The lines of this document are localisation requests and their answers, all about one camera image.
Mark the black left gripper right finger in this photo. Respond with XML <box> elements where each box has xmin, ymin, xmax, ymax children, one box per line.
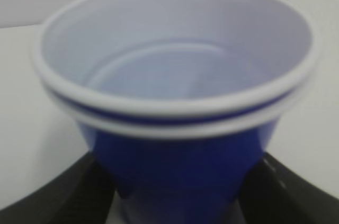
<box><xmin>238</xmin><ymin>153</ymin><xmax>338</xmax><ymax>223</ymax></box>

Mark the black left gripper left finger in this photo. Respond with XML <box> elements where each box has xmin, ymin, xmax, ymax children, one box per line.
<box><xmin>1</xmin><ymin>153</ymin><xmax>115</xmax><ymax>224</ymax></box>

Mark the blue paper cup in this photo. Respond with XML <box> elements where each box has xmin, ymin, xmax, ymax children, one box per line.
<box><xmin>32</xmin><ymin>0</ymin><xmax>322</xmax><ymax>223</ymax></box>

